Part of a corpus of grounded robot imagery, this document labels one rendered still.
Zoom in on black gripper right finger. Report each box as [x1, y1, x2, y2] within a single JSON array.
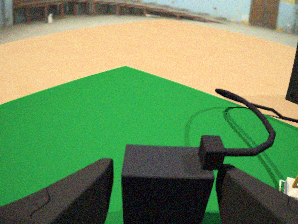
[[216, 164, 298, 224]]

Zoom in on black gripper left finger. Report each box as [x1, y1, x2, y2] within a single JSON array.
[[0, 159, 114, 224]]

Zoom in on green circuit board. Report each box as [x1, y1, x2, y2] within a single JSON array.
[[0, 65, 298, 224]]

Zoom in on black cable with plug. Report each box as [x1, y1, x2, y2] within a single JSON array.
[[121, 88, 298, 224]]

